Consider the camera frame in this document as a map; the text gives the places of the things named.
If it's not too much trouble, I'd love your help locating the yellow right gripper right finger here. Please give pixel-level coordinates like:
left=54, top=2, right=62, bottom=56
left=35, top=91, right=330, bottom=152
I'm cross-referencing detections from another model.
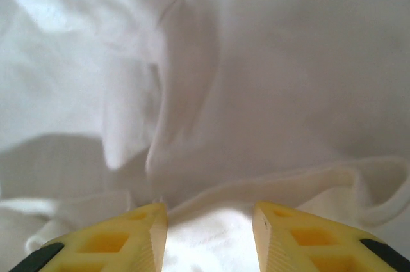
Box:
left=252, top=200, right=410, bottom=272

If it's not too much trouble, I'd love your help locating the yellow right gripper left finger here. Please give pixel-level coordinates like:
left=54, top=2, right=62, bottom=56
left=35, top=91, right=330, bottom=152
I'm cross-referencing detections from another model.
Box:
left=9, top=201, right=169, bottom=272

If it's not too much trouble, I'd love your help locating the white t-shirt with black print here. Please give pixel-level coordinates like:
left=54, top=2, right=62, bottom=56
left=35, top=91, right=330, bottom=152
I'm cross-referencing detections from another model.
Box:
left=0, top=0, right=410, bottom=272

